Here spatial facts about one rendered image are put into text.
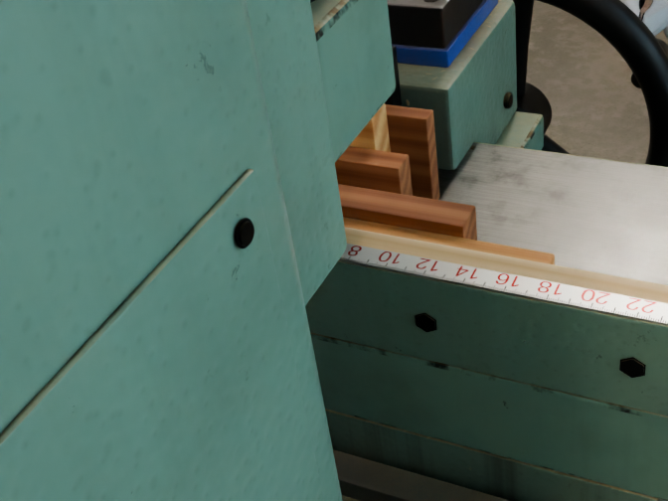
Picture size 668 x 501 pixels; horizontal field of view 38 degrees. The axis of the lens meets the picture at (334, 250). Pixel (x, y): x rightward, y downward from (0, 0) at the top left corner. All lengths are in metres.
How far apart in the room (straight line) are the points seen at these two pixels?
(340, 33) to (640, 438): 0.24
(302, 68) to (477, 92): 0.32
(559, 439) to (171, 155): 0.33
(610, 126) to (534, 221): 1.86
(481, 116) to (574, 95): 1.90
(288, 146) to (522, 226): 0.26
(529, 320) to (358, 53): 0.15
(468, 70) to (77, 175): 0.47
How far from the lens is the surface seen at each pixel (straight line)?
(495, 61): 0.70
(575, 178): 0.63
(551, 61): 2.75
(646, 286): 0.47
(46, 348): 0.20
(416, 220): 0.52
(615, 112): 2.51
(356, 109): 0.49
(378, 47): 0.50
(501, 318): 0.47
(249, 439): 0.28
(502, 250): 0.51
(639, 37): 0.80
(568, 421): 0.50
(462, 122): 0.65
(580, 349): 0.47
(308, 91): 0.37
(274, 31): 0.34
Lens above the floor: 1.25
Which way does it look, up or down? 37 degrees down
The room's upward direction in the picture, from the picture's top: 9 degrees counter-clockwise
